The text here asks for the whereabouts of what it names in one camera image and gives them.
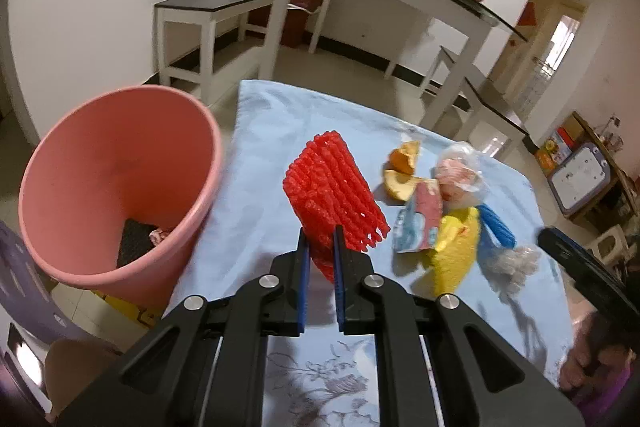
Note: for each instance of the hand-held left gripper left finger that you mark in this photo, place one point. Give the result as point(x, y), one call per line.
point(301, 287)

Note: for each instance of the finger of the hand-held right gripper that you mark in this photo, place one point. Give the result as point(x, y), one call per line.
point(565, 249)

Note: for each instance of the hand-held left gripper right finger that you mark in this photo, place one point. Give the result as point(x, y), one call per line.
point(339, 287)

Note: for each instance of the white foam fruit net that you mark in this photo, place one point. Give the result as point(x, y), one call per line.
point(515, 264)

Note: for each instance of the blue plastic strip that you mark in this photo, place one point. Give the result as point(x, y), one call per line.
point(497, 227)

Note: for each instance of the red foam fruit net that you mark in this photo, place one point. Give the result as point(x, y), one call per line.
point(330, 187)

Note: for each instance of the pink and blue snack wrapper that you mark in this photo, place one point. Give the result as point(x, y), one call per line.
point(420, 222)

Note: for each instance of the large orange peel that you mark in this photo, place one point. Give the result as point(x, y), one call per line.
point(400, 186)

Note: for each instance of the clear bag with pink scraps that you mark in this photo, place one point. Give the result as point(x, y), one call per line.
point(457, 174)

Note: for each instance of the small orange peel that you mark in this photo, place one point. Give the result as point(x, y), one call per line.
point(404, 157)

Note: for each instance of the pink plastic bucket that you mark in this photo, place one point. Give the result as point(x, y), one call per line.
point(100, 167)

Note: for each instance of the person's right hand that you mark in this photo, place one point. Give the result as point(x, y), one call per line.
point(582, 364)

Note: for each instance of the white plastic stool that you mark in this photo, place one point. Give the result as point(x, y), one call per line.
point(607, 244)

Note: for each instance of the grey drawing board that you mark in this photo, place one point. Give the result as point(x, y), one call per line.
point(580, 179)

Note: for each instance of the colourful cardboard box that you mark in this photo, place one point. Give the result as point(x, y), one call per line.
point(552, 152)

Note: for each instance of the light blue floral cloth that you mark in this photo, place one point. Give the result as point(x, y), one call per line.
point(270, 147)

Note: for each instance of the white bench with dark seat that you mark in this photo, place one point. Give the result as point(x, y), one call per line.
point(482, 99)
point(200, 2)

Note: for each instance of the black mesh piece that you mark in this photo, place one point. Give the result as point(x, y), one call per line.
point(132, 244)

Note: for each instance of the yellow plastic item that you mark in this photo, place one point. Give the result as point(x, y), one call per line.
point(125, 307)

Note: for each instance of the tan rounded object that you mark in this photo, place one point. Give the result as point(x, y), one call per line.
point(75, 372)

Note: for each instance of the purple plastic stool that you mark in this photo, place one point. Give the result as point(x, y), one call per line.
point(30, 292)

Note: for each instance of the white glass-top dining table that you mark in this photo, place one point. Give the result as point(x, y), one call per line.
point(287, 7)

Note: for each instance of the white appliance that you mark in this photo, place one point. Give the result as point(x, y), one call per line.
point(20, 357)

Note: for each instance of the red paper wall decoration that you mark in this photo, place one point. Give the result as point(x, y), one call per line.
point(527, 13)

